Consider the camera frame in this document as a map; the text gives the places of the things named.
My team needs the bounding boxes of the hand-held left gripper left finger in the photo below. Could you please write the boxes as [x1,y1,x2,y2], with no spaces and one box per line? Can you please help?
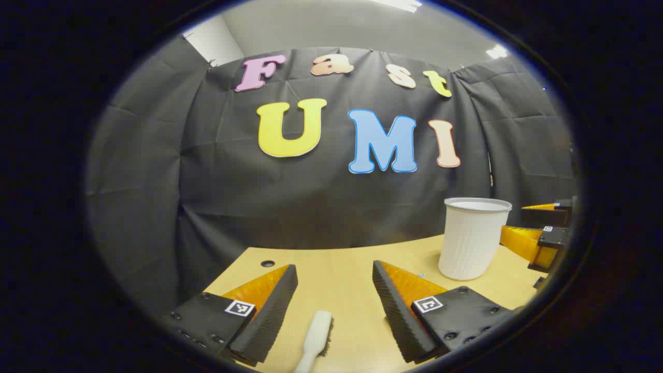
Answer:
[170,264,299,367]

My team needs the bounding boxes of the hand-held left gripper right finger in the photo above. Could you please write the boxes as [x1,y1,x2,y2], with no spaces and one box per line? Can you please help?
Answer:
[372,261,518,364]

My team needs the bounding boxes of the wooden desktop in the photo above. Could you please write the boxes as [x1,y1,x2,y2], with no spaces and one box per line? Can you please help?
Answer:
[202,234,544,373]

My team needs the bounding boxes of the small white broom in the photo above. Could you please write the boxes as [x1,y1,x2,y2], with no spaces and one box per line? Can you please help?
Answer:
[294,311,334,373]

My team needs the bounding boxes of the black backdrop cloth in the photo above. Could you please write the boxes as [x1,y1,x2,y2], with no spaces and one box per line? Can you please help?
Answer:
[85,36,578,317]

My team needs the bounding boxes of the white garbage bin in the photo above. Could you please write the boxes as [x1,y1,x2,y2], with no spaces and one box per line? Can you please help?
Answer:
[438,197,513,281]

